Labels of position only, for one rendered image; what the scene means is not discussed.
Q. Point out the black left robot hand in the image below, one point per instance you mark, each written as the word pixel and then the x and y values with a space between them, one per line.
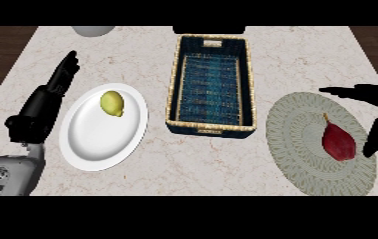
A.
pixel 38 111

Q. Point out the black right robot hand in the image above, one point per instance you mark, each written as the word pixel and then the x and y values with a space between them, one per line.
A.
pixel 363 93

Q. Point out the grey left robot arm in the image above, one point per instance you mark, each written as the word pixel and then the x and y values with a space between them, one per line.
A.
pixel 17 173

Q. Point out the red pear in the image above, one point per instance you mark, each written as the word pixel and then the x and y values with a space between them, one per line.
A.
pixel 339 142

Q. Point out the grey round placemat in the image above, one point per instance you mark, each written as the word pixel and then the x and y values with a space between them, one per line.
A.
pixel 305 149

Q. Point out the dark blue wicker basket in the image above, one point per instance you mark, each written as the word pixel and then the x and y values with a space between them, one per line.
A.
pixel 212 86

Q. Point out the white oval plate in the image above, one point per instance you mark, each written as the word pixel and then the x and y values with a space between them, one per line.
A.
pixel 104 127

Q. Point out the yellow lemon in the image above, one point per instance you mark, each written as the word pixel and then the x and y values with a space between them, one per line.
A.
pixel 113 103

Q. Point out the pale grey round bowl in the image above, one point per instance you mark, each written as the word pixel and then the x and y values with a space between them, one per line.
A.
pixel 92 30

